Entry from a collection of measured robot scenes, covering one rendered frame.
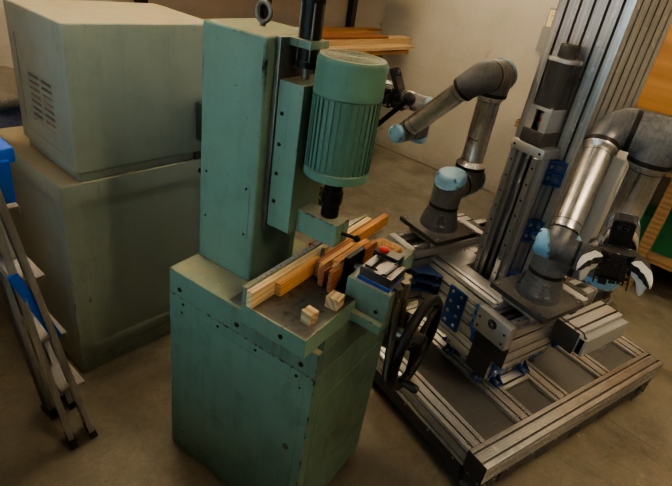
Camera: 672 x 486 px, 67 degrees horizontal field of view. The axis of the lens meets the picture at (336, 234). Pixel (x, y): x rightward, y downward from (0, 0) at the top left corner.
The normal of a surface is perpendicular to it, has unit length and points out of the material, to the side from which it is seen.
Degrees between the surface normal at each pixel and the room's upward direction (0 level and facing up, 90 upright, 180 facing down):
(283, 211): 90
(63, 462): 1
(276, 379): 90
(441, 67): 90
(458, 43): 90
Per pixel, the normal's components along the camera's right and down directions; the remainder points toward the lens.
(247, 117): -0.55, 0.33
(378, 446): 0.14, -0.86
